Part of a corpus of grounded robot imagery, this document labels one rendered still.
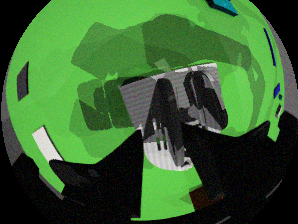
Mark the teal rectangular block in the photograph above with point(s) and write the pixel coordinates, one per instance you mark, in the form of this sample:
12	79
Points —
223	5

